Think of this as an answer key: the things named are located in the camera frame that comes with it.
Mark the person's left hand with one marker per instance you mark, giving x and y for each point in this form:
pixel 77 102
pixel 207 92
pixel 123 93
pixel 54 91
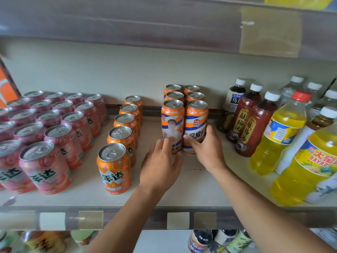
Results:
pixel 160 171

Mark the person's right hand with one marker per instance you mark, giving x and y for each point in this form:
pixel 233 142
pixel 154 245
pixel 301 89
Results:
pixel 209 155

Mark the tall orange striped can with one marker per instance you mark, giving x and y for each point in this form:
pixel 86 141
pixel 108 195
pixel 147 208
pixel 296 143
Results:
pixel 196 115

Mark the cluster of tall striped cans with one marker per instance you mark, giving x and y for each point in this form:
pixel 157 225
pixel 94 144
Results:
pixel 172 115

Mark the row of red cans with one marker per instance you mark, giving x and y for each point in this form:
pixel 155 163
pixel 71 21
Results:
pixel 44 171

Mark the person's left forearm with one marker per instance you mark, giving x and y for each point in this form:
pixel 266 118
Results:
pixel 123 229

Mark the person's right forearm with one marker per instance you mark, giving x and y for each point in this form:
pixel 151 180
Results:
pixel 258 216

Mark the row of tall drink bottles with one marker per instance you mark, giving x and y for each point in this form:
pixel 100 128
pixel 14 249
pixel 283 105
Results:
pixel 284 134

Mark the group of capped tea bottles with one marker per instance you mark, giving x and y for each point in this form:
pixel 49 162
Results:
pixel 200 242

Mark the pale green drink bottle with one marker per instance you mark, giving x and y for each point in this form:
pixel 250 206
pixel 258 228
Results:
pixel 81 235

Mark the yellow label tea bottle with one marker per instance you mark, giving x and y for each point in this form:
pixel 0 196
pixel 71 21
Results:
pixel 44 243

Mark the cluster of white milk bottles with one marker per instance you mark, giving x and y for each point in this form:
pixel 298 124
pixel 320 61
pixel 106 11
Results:
pixel 8 243

